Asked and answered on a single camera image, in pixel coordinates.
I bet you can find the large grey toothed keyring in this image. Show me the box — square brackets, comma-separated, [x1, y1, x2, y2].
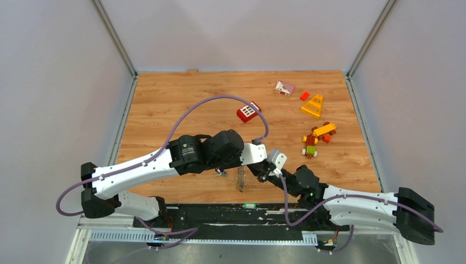
[236, 166, 246, 193]

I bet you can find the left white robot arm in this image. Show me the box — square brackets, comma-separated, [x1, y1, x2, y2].
[81, 130, 251, 227]

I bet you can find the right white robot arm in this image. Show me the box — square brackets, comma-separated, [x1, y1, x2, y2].
[248, 161, 443, 245]

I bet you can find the small green bubble level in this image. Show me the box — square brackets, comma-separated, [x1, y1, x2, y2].
[242, 203, 257, 209]

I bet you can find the red green toy vehicle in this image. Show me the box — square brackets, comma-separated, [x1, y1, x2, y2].
[301, 134, 318, 159]

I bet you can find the red window toy brick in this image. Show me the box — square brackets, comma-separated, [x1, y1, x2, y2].
[236, 101, 262, 123]

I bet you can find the yellow orange toy car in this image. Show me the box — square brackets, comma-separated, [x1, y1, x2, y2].
[311, 122, 337, 140]

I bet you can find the pink roof toy house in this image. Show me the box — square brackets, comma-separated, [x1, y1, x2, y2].
[273, 81, 295, 97]

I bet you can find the small red toy brick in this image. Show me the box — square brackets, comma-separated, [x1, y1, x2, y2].
[299, 91, 310, 101]

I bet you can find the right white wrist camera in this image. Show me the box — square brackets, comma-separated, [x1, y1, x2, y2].
[267, 149, 287, 177]

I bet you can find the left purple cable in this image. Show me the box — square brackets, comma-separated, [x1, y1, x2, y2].
[56, 95, 270, 217]

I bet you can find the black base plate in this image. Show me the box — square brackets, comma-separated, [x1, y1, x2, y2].
[147, 203, 350, 241]

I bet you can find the yellow triangular toy frame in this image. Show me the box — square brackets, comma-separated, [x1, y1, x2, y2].
[300, 95, 324, 119]

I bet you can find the grey slotted cable duct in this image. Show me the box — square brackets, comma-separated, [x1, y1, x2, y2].
[89, 229, 319, 245]

